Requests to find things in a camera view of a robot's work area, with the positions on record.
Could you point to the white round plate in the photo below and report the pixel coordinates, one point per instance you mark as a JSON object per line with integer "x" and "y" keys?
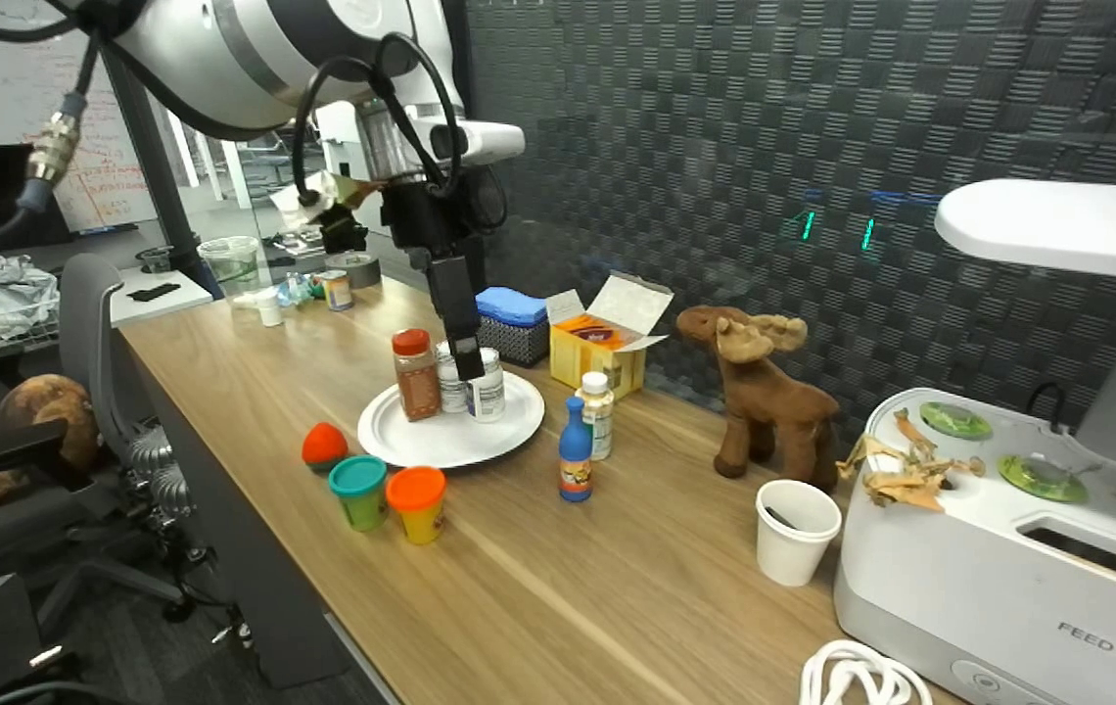
{"x": 453, "y": 444}

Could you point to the spice jar orange lid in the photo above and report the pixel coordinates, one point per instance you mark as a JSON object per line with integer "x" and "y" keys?
{"x": 416, "y": 387}

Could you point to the green fruit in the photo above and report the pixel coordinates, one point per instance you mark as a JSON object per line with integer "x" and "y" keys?
{"x": 957, "y": 422}

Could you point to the white cabinet box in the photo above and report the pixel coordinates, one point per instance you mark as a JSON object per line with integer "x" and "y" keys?
{"x": 168, "y": 311}

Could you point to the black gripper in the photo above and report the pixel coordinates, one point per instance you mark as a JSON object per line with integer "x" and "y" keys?
{"x": 438, "y": 216}

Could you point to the black remote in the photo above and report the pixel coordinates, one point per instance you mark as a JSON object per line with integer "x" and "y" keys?
{"x": 153, "y": 291}

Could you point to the clear plastic container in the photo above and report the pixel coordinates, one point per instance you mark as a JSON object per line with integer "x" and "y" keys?
{"x": 234, "y": 267}

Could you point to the small blue bottle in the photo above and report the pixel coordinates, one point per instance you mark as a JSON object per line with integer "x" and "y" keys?
{"x": 576, "y": 452}

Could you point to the dried tan plant roots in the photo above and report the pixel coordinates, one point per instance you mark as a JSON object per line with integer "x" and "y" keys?
{"x": 907, "y": 485}

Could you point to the grey woven basket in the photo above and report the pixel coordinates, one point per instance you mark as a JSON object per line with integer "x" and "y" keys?
{"x": 518, "y": 344}

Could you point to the white paper cup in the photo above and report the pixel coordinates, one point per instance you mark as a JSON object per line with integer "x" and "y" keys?
{"x": 792, "y": 542}

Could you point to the yellow dough tub orange lid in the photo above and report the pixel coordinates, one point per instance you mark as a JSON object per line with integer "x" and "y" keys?
{"x": 416, "y": 498}

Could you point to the green planter pod lid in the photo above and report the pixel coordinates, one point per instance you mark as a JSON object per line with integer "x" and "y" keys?
{"x": 1042, "y": 478}

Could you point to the white hydroponic planter with lamp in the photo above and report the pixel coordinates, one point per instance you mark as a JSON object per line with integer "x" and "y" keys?
{"x": 972, "y": 573}

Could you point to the brown moose plush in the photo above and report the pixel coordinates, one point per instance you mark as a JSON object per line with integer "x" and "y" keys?
{"x": 775, "y": 398}

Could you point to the open yellow cardboard box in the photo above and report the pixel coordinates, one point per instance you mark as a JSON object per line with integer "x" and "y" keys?
{"x": 582, "y": 359}

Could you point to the folded blue cloth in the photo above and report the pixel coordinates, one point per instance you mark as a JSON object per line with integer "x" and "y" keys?
{"x": 514, "y": 308}

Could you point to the grey office chair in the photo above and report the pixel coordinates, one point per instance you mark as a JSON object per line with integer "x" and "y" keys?
{"x": 89, "y": 340}

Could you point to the round brown plush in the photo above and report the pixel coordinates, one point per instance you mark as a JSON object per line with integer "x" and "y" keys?
{"x": 50, "y": 406}

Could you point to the white bottle green label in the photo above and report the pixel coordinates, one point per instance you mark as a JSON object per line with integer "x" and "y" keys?
{"x": 600, "y": 409}

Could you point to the small black pot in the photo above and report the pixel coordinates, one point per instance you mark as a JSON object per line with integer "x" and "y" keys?
{"x": 344, "y": 239}

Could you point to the orange ball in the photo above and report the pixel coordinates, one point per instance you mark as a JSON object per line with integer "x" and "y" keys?
{"x": 322, "y": 447}

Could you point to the small tin can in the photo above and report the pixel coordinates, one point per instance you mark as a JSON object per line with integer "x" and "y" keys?
{"x": 338, "y": 291}

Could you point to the small teal object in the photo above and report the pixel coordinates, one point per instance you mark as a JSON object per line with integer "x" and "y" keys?
{"x": 300, "y": 291}

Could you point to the tiny white cup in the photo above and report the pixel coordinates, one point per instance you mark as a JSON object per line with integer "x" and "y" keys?
{"x": 266, "y": 311}

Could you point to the black slanted pole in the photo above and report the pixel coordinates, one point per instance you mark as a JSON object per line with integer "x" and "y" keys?
{"x": 157, "y": 171}

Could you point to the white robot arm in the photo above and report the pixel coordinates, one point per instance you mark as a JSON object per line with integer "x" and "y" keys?
{"x": 266, "y": 54}

